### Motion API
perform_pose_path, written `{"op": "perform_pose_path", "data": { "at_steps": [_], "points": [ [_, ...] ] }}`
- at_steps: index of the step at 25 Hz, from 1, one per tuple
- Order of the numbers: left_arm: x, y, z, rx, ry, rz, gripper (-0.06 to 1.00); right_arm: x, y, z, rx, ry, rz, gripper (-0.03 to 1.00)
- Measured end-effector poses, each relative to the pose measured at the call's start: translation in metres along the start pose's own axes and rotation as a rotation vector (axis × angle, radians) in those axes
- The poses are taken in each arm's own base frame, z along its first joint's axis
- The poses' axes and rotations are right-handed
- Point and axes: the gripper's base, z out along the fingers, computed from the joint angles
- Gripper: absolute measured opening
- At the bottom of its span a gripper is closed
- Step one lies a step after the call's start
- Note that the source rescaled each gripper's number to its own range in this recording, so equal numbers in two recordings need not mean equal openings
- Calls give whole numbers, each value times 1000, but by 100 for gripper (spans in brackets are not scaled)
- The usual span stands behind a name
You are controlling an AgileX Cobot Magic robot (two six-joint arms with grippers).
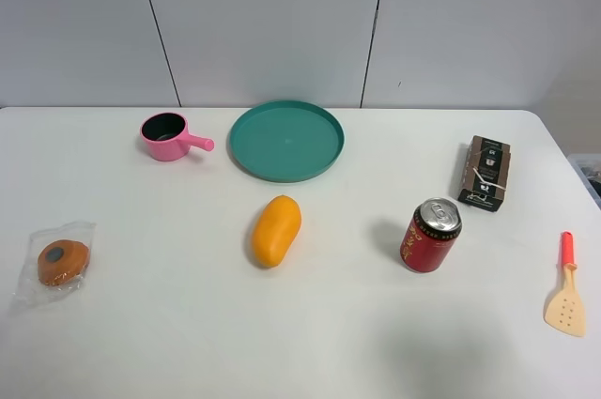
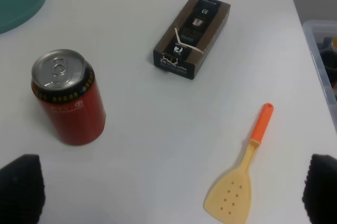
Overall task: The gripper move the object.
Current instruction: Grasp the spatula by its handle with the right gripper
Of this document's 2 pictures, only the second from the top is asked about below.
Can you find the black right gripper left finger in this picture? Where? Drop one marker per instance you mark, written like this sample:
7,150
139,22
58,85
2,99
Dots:
22,190

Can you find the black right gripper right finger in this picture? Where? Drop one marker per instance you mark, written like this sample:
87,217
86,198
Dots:
319,195

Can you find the yellow spatula with orange handle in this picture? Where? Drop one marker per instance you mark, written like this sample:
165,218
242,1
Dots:
229,200

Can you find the red soda can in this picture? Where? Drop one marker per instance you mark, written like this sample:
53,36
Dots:
65,85

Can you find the clear plastic storage bin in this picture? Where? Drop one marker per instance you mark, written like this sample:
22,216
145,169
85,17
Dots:
321,39

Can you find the brown coffee capsule box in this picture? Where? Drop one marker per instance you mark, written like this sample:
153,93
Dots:
188,40

